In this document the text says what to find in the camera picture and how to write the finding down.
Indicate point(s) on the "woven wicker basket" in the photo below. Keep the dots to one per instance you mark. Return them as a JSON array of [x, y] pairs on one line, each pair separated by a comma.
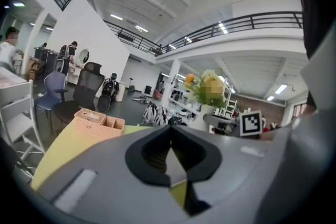
[[97, 123]]

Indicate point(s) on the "round wall mirror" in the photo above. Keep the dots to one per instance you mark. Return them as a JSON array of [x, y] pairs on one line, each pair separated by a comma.
[[84, 55]]

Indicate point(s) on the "potted flower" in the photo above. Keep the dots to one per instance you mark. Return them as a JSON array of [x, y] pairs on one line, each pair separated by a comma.
[[207, 91]]

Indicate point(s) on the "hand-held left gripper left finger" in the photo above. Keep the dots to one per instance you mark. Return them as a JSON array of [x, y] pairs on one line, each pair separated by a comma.
[[149, 165]]

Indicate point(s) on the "cluster of white backpacks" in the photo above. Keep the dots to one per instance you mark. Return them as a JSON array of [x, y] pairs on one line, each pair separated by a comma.
[[155, 115]]

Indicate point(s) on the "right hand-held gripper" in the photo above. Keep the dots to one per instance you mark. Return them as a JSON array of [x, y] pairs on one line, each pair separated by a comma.
[[250, 123]]

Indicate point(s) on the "blue office chair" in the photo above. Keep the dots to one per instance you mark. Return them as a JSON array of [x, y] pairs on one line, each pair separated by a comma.
[[53, 91]]

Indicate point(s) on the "black mesh office chair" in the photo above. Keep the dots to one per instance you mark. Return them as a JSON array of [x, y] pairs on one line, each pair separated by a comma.
[[88, 86]]

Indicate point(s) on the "yellow tray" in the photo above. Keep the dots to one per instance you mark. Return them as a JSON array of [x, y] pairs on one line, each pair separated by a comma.
[[78, 149]]

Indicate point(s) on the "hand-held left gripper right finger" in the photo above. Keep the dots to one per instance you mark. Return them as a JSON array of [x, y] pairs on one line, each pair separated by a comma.
[[202, 160]]

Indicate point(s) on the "white wooden chair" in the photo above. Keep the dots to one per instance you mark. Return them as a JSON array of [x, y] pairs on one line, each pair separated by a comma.
[[18, 118]]

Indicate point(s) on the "white storage shelving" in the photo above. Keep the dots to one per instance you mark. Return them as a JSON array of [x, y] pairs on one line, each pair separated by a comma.
[[181, 102]]

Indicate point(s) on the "black balcony railing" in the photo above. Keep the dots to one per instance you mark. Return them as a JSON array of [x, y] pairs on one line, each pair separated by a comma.
[[236, 24]]

